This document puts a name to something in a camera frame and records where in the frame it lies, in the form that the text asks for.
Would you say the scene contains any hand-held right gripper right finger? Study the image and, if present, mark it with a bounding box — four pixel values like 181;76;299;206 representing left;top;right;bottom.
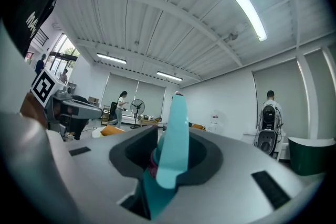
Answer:
154;127;326;224

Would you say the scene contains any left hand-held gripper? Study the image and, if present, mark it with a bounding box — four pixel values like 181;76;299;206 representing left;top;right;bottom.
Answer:
29;68;104;141

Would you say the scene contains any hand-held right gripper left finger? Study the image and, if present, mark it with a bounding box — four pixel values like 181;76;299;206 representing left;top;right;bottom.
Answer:
0;112;159;224

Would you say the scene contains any person's left forearm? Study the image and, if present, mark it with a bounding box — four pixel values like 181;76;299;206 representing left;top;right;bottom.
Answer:
19;91;49;130

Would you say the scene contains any orange cushion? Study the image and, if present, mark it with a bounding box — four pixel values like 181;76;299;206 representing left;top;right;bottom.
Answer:
100;124;127;137

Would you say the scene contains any black standing fan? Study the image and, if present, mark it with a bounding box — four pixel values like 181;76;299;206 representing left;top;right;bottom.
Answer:
130;99;146;130

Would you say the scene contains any ceiling light tube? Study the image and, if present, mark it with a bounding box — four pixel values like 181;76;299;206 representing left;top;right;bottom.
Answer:
96;52;128;65
230;0;268;42
156;70;184;82

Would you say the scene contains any gray backpack rig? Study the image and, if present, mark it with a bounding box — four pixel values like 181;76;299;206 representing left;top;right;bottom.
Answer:
252;104;279;158

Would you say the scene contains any white water dispenser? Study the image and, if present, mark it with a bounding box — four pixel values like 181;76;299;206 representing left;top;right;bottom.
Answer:
208;110;222;133

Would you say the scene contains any green bathtub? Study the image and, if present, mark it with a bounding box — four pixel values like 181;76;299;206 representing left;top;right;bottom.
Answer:
287;136;336;177

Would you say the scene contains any person's black shirt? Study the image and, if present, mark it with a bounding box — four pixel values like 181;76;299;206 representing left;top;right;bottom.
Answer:
1;0;79;58

